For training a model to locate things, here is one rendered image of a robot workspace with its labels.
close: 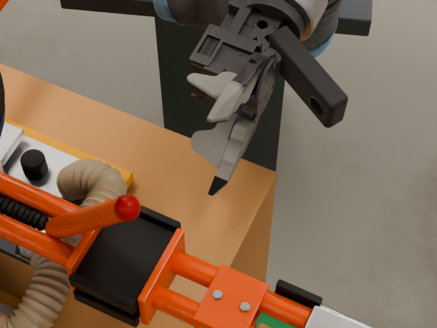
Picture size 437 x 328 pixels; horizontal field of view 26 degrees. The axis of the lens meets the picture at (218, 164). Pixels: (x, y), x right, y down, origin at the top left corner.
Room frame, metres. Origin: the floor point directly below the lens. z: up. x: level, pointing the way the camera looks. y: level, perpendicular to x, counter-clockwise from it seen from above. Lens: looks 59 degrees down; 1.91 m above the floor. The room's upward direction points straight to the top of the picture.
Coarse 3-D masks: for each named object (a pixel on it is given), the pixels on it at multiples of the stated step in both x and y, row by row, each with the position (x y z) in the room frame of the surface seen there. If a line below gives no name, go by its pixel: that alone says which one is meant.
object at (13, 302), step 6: (0, 294) 0.40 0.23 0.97; (6, 294) 0.40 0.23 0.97; (0, 300) 0.39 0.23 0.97; (6, 300) 0.39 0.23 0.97; (12, 300) 0.39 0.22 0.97; (18, 300) 0.39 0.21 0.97; (0, 306) 0.38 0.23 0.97; (6, 306) 0.38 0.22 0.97; (12, 306) 0.39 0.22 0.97; (0, 312) 0.38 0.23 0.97; (6, 312) 0.38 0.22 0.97; (12, 312) 0.38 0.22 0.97
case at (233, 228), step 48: (48, 96) 0.67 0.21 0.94; (96, 144) 0.60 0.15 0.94; (144, 144) 0.60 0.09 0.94; (144, 192) 0.54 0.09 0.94; (192, 192) 0.54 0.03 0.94; (240, 192) 0.54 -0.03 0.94; (192, 240) 0.48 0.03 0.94; (240, 240) 0.48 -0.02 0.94; (0, 288) 0.42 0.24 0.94; (192, 288) 0.42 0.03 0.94
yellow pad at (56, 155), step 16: (32, 144) 0.58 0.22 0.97; (48, 144) 0.59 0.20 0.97; (64, 144) 0.59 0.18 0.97; (16, 160) 0.56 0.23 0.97; (32, 160) 0.55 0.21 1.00; (48, 160) 0.56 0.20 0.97; (64, 160) 0.56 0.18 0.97; (16, 176) 0.54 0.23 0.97; (32, 176) 0.54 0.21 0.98; (48, 176) 0.54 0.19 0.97; (128, 176) 0.55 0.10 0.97; (48, 192) 0.52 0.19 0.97
